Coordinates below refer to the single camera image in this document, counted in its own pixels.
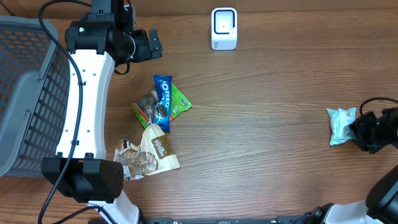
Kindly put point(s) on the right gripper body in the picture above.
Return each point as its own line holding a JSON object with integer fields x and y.
{"x": 375, "y": 135}

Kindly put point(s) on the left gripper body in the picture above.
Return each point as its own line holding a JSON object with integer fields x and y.
{"x": 142, "y": 51}

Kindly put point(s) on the grey plastic shopping basket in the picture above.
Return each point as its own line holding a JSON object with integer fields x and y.
{"x": 35, "y": 80}

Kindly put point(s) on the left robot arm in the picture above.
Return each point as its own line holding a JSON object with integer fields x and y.
{"x": 95, "y": 46}

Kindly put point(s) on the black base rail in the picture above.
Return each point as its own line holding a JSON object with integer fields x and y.
{"x": 278, "y": 220}

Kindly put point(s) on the blue Oreo packet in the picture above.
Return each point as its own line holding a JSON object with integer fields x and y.
{"x": 162, "y": 102}

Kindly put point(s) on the white barcode scanner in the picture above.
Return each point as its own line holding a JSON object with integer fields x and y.
{"x": 224, "y": 28}

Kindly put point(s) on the beige cookie bag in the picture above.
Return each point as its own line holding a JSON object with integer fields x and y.
{"x": 154, "y": 155}

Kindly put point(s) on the light teal snack packet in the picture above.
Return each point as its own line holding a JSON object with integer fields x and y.
{"x": 340, "y": 120}

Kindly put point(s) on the green snack bag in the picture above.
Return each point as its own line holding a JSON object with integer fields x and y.
{"x": 149, "y": 111}

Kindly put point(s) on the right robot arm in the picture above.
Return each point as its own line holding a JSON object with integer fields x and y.
{"x": 380, "y": 205}

